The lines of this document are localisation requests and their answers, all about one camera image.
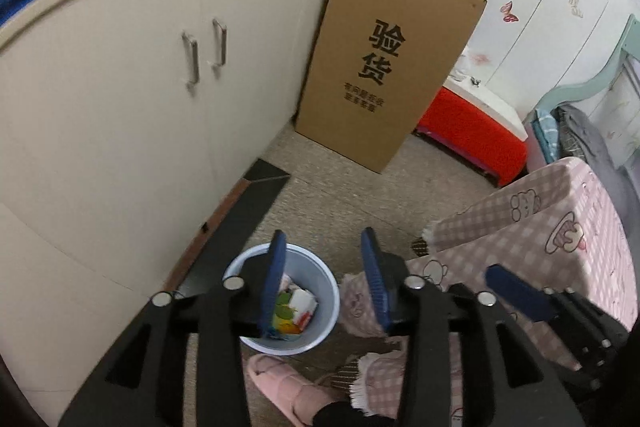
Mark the teal bunk bed frame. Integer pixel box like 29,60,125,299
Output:
522,13,640,128

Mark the large cardboard box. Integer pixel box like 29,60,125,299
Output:
295,0,487,172

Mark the green leaf plush wrapper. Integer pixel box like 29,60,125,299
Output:
272,291,300,335

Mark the light blue trash bin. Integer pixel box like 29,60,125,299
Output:
241,240,340,357

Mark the grey folded quilt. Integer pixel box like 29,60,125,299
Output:
552,104,639,222

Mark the beige low cabinet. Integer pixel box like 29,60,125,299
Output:
1,0,326,426

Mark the red storage box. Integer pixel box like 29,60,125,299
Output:
416,78,527,186

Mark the pink checkered tablecloth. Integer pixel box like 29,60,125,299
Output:
340,158,638,419

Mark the pink slipper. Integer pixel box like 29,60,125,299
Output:
246,355,337,426

